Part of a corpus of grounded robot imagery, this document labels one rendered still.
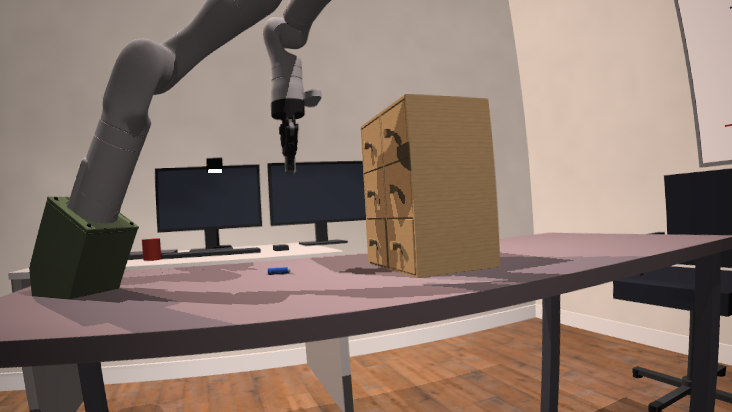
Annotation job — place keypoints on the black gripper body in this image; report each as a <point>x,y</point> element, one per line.
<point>288,108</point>

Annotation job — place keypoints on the blue aa battery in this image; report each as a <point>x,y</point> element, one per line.
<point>281,270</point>

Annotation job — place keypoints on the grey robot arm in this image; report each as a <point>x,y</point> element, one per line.
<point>144,65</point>

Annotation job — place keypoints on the small brown chest of drawers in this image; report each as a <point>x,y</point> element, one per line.
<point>453,184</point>

